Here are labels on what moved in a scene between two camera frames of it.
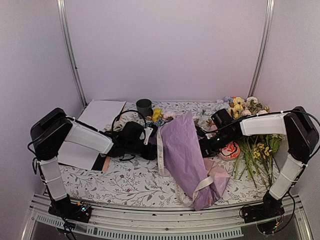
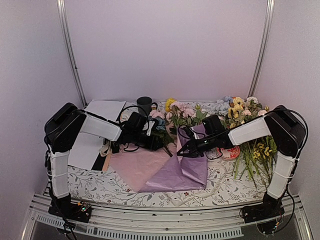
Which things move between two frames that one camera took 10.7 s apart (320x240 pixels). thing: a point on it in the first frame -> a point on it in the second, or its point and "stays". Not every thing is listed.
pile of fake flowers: x=256 y=155 stays
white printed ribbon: x=160 y=135 -> x=212 y=192
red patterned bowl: x=230 y=151 stays
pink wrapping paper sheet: x=184 y=156 -> x=136 y=166
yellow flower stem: x=157 y=114 -> x=168 y=106
